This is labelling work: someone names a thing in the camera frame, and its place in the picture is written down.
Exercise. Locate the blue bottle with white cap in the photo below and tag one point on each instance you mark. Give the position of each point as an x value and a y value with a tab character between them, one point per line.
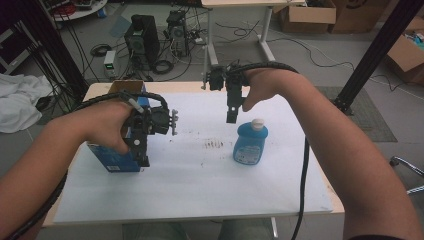
248	145

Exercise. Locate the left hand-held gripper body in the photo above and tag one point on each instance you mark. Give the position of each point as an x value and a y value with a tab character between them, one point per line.
156	120

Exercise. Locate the white table mat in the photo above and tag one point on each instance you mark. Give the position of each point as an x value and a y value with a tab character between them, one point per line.
206	186

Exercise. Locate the grey floor mat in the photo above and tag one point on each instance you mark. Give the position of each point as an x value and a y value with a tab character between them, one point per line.
366	113

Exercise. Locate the person's left hand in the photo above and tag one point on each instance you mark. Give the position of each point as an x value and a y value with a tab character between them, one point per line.
106	123

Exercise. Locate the chrome chair frame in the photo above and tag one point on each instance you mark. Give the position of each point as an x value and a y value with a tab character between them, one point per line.
408	166

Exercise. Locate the large black computer tower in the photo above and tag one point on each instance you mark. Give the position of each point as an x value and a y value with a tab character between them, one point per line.
143	36

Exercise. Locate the large brown cardboard box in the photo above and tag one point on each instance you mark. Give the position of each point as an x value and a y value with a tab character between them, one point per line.
360	15

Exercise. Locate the person's right hand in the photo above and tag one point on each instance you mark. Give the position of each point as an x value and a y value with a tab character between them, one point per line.
266	85

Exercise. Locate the small black computer tower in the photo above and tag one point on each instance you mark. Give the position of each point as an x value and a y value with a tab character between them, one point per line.
177	30

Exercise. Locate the black metal stand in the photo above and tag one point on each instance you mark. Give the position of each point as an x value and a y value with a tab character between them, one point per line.
60	46
380	50

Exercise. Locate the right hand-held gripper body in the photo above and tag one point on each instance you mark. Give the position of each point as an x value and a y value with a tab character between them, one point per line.
233	81

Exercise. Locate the white desk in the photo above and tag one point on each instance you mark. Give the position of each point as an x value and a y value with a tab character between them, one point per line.
253	2

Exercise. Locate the white cloth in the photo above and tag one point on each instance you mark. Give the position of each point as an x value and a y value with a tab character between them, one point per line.
20	100

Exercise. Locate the white power supply unit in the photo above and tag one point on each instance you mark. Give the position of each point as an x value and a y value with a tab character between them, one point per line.
110	63

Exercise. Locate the cardboard box with blue contents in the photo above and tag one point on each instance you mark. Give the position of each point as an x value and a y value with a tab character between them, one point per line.
406	55

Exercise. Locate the round white table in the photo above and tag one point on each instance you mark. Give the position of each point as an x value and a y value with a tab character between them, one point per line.
80	11

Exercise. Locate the open brown cardboard box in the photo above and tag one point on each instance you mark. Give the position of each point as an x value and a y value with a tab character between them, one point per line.
308	15

